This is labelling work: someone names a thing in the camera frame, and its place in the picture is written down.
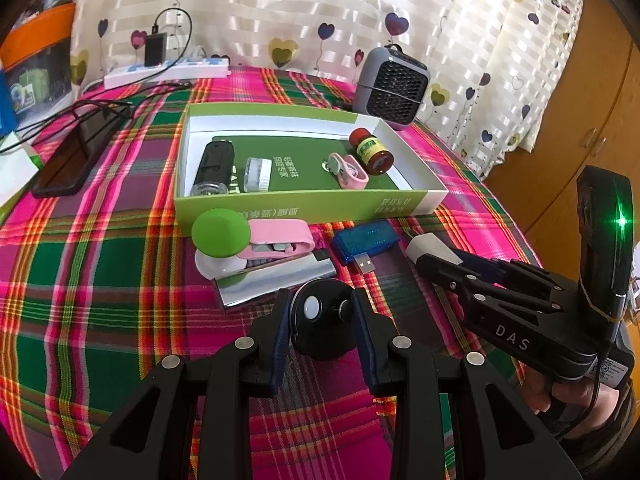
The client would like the black smartphone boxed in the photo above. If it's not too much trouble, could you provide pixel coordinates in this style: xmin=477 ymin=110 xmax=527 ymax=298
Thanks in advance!
xmin=32 ymin=105 xmax=136 ymax=197

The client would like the black disc with white buttons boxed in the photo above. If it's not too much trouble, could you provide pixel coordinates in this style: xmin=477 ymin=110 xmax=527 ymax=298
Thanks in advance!
xmin=291 ymin=280 xmax=371 ymax=361

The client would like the black mini flashlight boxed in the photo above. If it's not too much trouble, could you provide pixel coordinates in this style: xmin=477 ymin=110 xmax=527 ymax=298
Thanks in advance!
xmin=190 ymin=141 xmax=237 ymax=198

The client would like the blue carton box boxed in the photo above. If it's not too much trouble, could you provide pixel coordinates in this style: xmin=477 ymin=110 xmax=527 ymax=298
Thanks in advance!
xmin=0 ymin=72 xmax=18 ymax=136

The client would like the heart-print curtain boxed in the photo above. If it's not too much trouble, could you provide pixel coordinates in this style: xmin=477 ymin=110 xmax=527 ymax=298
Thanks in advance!
xmin=70 ymin=0 xmax=586 ymax=181

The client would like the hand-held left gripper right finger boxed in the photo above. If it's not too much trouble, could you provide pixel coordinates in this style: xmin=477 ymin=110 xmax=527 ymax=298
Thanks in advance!
xmin=350 ymin=287 xmax=583 ymax=480

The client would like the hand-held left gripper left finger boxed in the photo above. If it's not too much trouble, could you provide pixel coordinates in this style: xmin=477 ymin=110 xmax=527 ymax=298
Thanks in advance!
xmin=60 ymin=287 xmax=296 ymax=480

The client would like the green tissue pack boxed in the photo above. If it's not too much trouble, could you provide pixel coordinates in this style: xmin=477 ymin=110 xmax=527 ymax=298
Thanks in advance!
xmin=0 ymin=130 xmax=43 ymax=211

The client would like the white charger plug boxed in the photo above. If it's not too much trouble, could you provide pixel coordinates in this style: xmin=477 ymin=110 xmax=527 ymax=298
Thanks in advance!
xmin=405 ymin=232 xmax=463 ymax=266

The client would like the plaid tablecloth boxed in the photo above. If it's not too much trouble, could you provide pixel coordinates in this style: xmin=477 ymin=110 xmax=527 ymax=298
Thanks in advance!
xmin=0 ymin=65 xmax=546 ymax=476

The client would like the green and white tray box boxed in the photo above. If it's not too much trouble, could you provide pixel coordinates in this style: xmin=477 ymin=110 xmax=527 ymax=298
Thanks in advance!
xmin=173 ymin=102 xmax=449 ymax=237

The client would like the grey mini heater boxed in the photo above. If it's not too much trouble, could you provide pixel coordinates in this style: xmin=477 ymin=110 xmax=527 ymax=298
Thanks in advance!
xmin=352 ymin=45 xmax=432 ymax=131

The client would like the blue usb adapter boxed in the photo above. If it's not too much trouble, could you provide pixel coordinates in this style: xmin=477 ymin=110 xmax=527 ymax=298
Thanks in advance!
xmin=330 ymin=220 xmax=401 ymax=276

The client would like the person's right hand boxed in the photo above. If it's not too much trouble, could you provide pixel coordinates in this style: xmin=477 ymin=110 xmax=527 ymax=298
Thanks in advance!
xmin=522 ymin=366 xmax=631 ymax=441

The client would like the black power adapter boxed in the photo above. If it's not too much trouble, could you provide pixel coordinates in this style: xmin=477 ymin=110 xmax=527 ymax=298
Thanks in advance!
xmin=144 ymin=32 xmax=168 ymax=67

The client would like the orange-lidded storage container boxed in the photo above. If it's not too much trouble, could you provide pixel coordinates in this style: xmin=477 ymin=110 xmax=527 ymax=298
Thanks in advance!
xmin=0 ymin=2 xmax=76 ymax=126

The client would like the red bottle with green label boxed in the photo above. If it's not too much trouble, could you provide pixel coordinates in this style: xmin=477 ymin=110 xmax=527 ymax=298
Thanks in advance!
xmin=348 ymin=127 xmax=394 ymax=176

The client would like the green-topped white knob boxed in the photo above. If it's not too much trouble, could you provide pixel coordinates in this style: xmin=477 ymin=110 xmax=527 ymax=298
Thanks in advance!
xmin=191 ymin=208 xmax=253 ymax=279

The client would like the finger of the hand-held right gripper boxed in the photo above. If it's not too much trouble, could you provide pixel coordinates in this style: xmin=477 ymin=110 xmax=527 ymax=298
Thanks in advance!
xmin=416 ymin=251 xmax=582 ymax=322
xmin=451 ymin=249 xmax=569 ymax=294

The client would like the pink clip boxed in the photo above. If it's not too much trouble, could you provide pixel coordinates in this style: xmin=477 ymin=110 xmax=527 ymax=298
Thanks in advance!
xmin=322 ymin=152 xmax=370 ymax=191
xmin=241 ymin=220 xmax=316 ymax=261

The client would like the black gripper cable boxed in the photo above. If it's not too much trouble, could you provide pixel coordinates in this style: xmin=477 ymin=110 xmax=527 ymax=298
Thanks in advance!
xmin=589 ymin=345 xmax=613 ymax=421

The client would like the white power strip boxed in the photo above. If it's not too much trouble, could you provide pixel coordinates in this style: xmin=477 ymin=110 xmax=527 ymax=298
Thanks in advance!
xmin=104 ymin=56 xmax=231 ymax=90

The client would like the silver lighter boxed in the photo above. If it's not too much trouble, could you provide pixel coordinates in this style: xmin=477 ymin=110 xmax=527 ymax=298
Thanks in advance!
xmin=216 ymin=251 xmax=337 ymax=313

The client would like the white round bottle cap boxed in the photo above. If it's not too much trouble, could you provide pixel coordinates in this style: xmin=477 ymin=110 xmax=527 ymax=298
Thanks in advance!
xmin=243 ymin=156 xmax=273 ymax=193

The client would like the black charging cable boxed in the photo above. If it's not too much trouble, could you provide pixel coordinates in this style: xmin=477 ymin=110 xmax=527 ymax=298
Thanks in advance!
xmin=0 ymin=7 xmax=196 ymax=156

